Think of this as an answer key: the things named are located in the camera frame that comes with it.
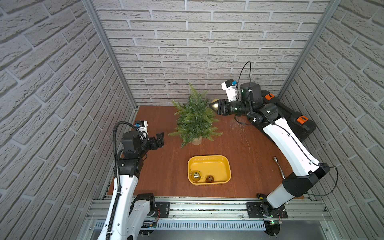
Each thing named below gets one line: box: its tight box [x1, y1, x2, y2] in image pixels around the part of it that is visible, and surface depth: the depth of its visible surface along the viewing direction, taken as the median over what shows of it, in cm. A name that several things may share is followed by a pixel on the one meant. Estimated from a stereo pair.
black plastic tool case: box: [261, 90, 317, 141], surface depth 79 cm
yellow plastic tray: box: [187, 155, 232, 186], surface depth 88 cm
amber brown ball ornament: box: [206, 175, 215, 183], surface depth 83 cm
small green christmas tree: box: [168, 82, 223, 148], surface depth 79 cm
